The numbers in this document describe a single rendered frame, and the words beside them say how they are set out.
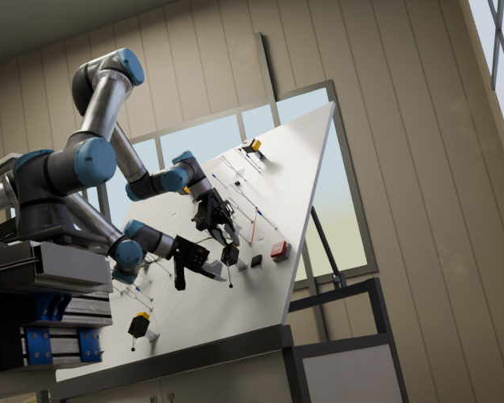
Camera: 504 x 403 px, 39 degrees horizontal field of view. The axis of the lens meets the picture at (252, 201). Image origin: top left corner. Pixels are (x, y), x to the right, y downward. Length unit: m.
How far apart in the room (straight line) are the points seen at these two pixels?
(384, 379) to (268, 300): 0.55
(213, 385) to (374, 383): 0.54
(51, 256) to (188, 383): 1.05
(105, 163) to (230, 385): 0.87
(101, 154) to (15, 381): 0.58
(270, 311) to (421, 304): 2.26
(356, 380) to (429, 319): 2.00
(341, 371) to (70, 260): 1.07
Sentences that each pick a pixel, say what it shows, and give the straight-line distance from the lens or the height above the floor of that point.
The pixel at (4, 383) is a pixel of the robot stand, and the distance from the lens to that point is 1.77.
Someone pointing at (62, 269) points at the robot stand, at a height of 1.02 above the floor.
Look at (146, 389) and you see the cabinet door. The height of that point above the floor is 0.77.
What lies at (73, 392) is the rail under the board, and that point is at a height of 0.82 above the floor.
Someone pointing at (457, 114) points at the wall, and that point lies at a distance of 4.56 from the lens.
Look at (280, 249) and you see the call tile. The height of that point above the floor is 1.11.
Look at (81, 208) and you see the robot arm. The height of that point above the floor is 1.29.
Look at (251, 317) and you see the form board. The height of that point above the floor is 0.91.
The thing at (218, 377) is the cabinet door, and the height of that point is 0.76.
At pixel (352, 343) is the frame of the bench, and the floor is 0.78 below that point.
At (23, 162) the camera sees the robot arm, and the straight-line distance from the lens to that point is 1.92.
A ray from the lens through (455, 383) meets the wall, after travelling 4.36.
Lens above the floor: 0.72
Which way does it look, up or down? 14 degrees up
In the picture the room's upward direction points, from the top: 11 degrees counter-clockwise
